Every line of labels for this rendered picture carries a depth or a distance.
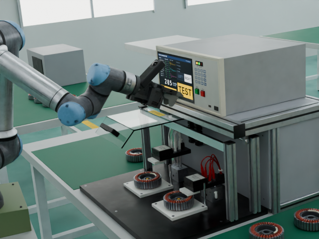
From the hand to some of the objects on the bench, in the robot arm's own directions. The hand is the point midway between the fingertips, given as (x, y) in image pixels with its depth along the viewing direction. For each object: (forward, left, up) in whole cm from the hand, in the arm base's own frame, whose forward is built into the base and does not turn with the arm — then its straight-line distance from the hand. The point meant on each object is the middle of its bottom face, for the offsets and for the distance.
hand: (180, 93), depth 199 cm
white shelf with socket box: (+42, +102, -48) cm, 120 cm away
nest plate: (-6, +17, -43) cm, 47 cm away
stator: (-6, +17, -42) cm, 46 cm away
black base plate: (-3, +5, -44) cm, 45 cm away
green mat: (+11, +72, -48) cm, 87 cm away
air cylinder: (+12, -5, -41) cm, 43 cm away
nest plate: (-3, -7, -42) cm, 42 cm away
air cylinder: (+8, +19, -42) cm, 47 cm away
